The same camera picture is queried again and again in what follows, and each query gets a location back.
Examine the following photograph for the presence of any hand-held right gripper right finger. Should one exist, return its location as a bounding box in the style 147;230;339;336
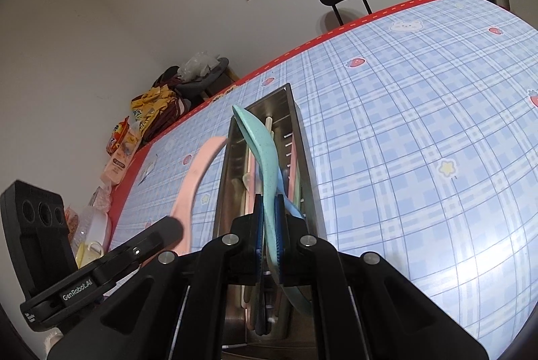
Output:
273;194;490;360

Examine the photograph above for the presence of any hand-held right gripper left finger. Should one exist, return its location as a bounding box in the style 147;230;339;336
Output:
46;194;265;360

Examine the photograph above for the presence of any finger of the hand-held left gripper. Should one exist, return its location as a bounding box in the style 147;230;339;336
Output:
103;216;184;272

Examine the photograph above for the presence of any blue spoon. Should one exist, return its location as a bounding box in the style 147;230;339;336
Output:
275;192;305;222

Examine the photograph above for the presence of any pink spoon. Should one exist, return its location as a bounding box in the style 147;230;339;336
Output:
168;136;228;253

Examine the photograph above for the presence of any beige spoon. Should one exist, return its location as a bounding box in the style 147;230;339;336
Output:
230;171;255;197

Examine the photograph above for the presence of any pink chopstick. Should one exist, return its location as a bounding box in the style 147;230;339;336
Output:
246;150;258;327

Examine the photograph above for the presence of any green chopstick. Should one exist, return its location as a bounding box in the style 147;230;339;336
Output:
292;142;302;209

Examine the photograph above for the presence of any metal utensil tray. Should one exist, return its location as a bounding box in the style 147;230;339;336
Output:
212;83;329;348

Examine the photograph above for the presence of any teal spoon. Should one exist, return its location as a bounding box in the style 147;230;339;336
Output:
232;105;314;316

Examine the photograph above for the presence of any yellow-rimmed cartoon mug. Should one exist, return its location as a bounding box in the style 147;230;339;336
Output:
75;240;106;270

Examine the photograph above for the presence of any clear plastic container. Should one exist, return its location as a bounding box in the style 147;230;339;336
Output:
73;204;112;247

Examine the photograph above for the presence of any pink printed box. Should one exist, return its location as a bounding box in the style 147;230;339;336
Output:
100;150;137;186

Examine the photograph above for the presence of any orange snack bag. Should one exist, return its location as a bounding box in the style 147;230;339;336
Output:
106;116;141;155

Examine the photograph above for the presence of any pile of clothes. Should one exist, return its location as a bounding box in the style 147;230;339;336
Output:
130;66;230;144

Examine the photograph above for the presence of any clear plastic bag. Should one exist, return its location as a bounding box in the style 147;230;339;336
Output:
177;51;220;81

